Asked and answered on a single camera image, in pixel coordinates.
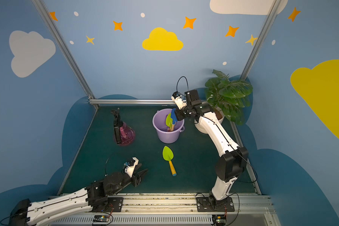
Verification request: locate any right aluminium frame post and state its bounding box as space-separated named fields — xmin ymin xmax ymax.
xmin=240 ymin=0 xmax=282 ymax=80

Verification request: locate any aluminium front rail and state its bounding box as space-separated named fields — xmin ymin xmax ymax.
xmin=47 ymin=193 xmax=280 ymax=226

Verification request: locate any aluminium back frame bar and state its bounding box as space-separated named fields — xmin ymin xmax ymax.
xmin=89 ymin=99 xmax=176 ymax=105

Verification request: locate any aluminium frame post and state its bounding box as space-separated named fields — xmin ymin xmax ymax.
xmin=240 ymin=0 xmax=282 ymax=80
xmin=32 ymin=0 xmax=99 ymax=110

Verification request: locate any green trowel blue-tipped handle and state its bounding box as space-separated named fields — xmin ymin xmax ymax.
xmin=163 ymin=146 xmax=177 ymax=176

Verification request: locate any circuit board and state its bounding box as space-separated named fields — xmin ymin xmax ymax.
xmin=211 ymin=215 xmax=227 ymax=226
xmin=92 ymin=215 xmax=111 ymax=224

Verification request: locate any green trowel yellow handle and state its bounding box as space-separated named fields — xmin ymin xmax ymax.
xmin=165 ymin=113 xmax=173 ymax=132

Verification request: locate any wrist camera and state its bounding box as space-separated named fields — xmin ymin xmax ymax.
xmin=123 ymin=157 xmax=139 ymax=178
xmin=171 ymin=91 xmax=187 ymax=110

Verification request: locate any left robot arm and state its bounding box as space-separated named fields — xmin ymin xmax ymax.
xmin=8 ymin=158 xmax=148 ymax=226

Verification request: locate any pink spray bottle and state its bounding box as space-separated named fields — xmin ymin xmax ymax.
xmin=111 ymin=108 xmax=135 ymax=146

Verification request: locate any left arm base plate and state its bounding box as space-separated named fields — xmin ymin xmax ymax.
xmin=92 ymin=197 xmax=124 ymax=213

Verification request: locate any left aluminium frame post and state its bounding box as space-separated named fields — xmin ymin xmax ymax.
xmin=32 ymin=0 xmax=99 ymax=110

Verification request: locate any green artificial plant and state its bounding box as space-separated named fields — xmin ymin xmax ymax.
xmin=205 ymin=70 xmax=253 ymax=125

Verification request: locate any purple plastic bucket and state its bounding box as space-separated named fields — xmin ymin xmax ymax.
xmin=152 ymin=108 xmax=185 ymax=144

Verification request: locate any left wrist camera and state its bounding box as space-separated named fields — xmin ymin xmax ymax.
xmin=123 ymin=157 xmax=139 ymax=178

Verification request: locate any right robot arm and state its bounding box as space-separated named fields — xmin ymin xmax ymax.
xmin=171 ymin=89 xmax=249 ymax=209

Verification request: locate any right circuit board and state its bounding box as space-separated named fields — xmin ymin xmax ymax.
xmin=211 ymin=215 xmax=227 ymax=226

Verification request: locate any left circuit board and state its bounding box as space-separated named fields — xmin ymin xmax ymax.
xmin=92 ymin=215 xmax=111 ymax=224

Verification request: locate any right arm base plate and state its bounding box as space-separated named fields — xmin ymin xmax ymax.
xmin=195 ymin=196 xmax=235 ymax=212

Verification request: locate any blue shovel wooden handle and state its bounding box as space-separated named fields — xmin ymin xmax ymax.
xmin=170 ymin=108 xmax=178 ymax=131

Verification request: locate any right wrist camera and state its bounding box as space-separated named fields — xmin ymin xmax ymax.
xmin=171 ymin=91 xmax=187 ymax=110

